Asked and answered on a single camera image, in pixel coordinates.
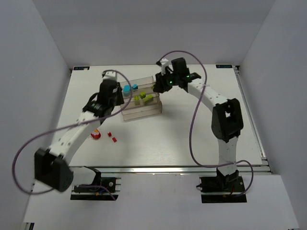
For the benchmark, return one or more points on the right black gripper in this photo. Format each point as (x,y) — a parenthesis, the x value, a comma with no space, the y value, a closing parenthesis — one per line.
(159,84)

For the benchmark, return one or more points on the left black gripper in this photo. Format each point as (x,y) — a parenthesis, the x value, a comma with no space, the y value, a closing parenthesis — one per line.
(117,95)

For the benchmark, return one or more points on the teal round lego piece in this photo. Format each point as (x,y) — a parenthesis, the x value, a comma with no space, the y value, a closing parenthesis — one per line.
(126,91)

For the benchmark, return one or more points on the green 2x4 lego brick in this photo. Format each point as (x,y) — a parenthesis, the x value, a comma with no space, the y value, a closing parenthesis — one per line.
(148,99)

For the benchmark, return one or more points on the green 2x2 lego brick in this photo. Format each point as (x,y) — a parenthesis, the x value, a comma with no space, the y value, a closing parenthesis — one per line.
(143,95)

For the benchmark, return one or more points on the red round lego piece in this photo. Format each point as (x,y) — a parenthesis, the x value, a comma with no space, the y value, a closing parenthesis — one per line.
(96,134)

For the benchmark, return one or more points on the small teal lego brick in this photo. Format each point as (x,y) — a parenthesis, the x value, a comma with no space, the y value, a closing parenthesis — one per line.
(134,87)

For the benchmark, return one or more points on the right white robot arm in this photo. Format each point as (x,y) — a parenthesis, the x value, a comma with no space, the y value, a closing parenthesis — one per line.
(227,121)

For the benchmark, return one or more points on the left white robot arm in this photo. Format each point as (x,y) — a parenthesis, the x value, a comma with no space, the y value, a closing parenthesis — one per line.
(52,165)

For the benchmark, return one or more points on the clear tiered acrylic container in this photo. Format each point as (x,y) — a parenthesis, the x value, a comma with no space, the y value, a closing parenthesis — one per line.
(130,110)

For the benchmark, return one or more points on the left blue table label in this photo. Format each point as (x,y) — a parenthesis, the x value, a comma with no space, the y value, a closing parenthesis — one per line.
(81,68)

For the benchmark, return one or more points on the blue table label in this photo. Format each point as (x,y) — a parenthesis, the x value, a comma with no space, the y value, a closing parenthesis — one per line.
(81,68)
(223,66)

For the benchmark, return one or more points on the right blue table label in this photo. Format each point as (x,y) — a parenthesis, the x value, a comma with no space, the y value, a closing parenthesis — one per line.
(223,66)

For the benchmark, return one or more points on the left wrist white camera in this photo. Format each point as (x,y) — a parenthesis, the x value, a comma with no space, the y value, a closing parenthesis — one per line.
(109,75)

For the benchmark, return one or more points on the wrist white camera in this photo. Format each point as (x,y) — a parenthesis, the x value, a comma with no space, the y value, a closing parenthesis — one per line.
(163,63)
(109,75)

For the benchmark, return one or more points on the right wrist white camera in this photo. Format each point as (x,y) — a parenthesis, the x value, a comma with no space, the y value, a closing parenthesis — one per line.
(163,63)

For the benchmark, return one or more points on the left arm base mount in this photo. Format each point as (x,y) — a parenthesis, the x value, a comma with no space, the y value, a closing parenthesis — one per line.
(98,187)

